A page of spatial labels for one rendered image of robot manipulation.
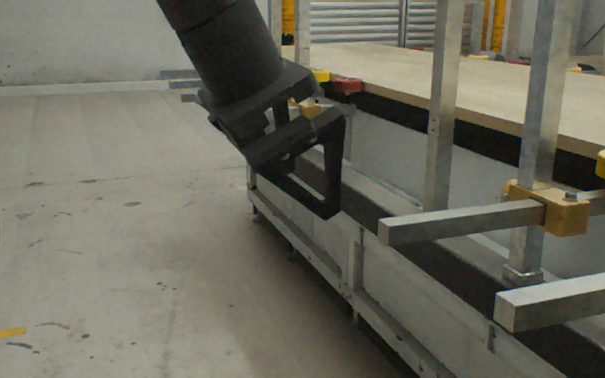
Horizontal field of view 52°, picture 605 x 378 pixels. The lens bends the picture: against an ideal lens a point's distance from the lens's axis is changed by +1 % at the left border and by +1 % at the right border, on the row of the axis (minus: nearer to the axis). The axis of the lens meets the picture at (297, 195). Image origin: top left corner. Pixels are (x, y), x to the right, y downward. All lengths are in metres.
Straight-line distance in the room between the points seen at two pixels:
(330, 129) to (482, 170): 1.08
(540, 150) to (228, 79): 0.66
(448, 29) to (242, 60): 0.79
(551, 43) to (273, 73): 0.60
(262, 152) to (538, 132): 0.65
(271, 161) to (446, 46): 0.82
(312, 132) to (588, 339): 0.64
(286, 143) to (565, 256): 0.97
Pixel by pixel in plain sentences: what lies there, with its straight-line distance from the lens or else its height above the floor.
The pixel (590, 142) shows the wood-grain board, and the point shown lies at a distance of 1.18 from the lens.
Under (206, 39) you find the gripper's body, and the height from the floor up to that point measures 1.11.
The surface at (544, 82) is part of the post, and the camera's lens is 0.97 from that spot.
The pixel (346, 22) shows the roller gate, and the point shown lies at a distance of 8.95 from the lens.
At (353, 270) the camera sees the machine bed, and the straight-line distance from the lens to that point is 2.15.
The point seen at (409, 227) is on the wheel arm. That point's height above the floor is 0.84.
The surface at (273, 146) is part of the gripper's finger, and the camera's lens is 0.38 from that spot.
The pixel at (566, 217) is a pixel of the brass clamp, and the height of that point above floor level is 0.84.
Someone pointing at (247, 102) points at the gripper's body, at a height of 1.07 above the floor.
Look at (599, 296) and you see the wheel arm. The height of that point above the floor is 0.85.
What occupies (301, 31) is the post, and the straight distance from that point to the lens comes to 1.84.
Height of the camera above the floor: 1.14
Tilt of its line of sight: 18 degrees down
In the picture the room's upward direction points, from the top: straight up
